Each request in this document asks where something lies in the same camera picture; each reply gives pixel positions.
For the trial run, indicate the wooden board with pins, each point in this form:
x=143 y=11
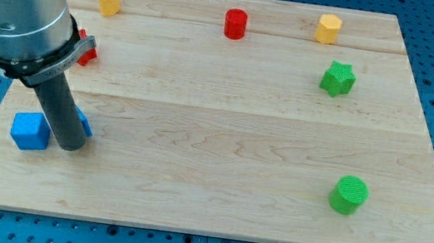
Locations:
x=198 y=133

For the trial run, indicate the yellow heart block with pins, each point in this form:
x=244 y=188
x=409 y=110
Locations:
x=109 y=8

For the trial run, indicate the green cylinder block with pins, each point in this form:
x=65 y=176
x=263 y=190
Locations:
x=348 y=194

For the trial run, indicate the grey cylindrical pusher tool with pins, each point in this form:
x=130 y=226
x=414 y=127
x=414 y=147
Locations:
x=60 y=111

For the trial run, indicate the red star block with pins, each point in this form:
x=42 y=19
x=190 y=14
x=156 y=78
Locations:
x=88 y=55

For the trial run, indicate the green star block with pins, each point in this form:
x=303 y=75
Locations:
x=338 y=79

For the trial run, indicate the yellow hexagon block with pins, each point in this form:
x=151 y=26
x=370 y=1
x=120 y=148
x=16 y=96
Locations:
x=328 y=28

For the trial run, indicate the blue cube block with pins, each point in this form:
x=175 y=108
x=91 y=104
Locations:
x=30 y=131

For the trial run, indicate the red cylinder block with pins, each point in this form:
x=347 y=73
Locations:
x=235 y=23

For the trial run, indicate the blue block behind pusher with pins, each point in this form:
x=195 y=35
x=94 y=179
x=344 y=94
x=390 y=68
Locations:
x=85 y=123

